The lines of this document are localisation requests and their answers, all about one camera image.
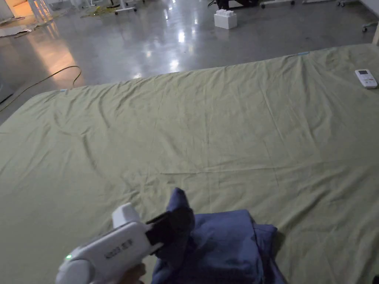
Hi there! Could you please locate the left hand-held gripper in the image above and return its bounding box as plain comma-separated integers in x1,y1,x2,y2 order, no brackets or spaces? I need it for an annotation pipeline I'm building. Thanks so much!
55,202,175,284

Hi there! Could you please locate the dark blue shirt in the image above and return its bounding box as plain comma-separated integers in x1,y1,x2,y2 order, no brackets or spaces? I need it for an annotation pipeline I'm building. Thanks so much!
151,187,287,284

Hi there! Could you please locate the person's left hand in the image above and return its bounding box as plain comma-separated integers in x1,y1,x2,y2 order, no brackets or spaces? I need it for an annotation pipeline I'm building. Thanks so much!
117,262,147,284

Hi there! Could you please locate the bed with pale green sheet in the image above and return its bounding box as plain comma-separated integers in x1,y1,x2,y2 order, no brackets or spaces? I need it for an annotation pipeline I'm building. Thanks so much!
0,43,379,284

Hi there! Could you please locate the white foam block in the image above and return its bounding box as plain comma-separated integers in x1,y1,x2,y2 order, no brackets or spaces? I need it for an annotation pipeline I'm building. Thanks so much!
214,9,238,30

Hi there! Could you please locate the white remote control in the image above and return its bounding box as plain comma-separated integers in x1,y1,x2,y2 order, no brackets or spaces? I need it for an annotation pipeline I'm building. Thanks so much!
355,69,378,89

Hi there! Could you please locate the yellow cable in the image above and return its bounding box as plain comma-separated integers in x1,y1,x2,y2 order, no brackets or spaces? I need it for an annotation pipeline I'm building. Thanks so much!
0,65,82,112

